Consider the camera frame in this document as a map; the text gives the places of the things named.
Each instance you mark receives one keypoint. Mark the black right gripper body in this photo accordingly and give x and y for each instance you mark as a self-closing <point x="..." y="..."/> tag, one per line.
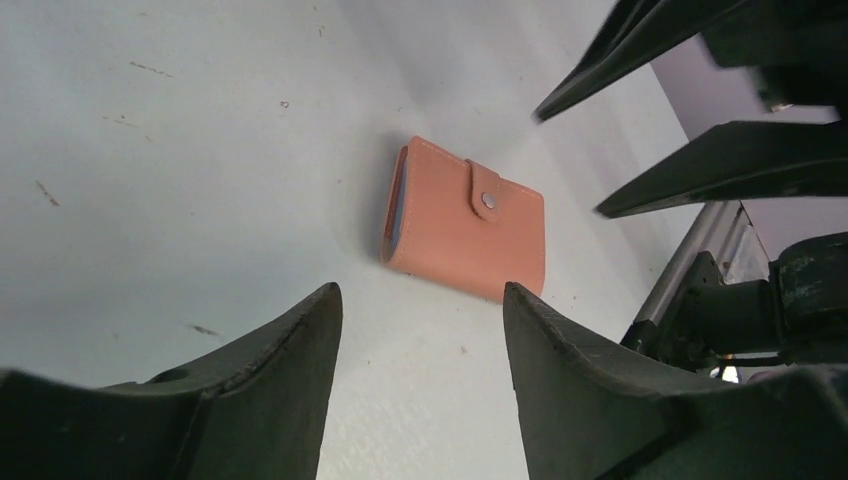
<point x="794" y="51"/>

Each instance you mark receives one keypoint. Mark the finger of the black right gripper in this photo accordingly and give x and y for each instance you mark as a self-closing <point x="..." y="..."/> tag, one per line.
<point x="741" y="160"/>
<point x="632" y="35"/>

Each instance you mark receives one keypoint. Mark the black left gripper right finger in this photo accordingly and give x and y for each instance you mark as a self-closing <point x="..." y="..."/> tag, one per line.
<point x="590" y="408"/>

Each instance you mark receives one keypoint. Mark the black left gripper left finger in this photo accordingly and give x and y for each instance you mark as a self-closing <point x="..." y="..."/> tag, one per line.
<point x="254" y="408"/>

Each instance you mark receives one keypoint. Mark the orange leather card holder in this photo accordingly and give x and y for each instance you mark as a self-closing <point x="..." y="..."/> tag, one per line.
<point x="457" y="223"/>

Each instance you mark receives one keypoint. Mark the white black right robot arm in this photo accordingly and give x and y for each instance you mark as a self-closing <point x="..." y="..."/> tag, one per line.
<point x="797" y="315"/>

